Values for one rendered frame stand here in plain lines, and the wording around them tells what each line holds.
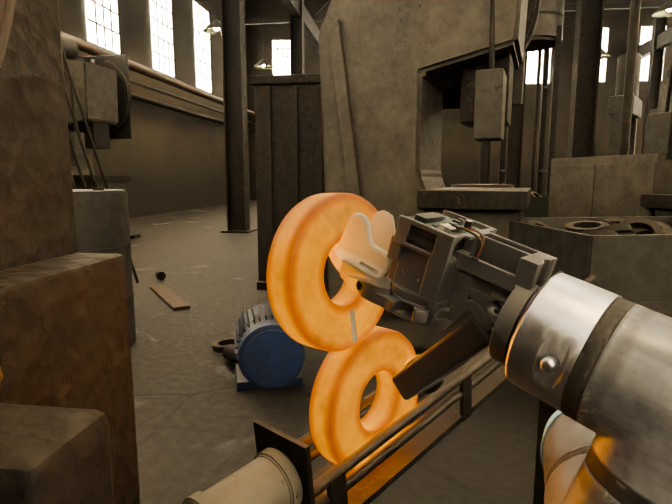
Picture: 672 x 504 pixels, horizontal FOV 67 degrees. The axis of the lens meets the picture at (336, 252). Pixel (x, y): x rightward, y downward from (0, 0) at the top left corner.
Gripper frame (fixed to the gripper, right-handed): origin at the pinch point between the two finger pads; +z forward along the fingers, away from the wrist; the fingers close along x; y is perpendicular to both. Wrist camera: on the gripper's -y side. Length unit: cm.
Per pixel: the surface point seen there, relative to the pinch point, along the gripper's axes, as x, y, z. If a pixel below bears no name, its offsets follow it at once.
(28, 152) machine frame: 20.6, 4.0, 22.3
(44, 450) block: 28.4, -6.5, -5.4
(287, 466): 9.0, -16.9, -7.2
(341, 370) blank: 1.1, -10.8, -4.8
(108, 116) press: -297, -115, 721
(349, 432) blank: 0.3, -17.3, -7.0
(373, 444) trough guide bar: -1.2, -17.9, -9.2
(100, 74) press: -287, -59, 729
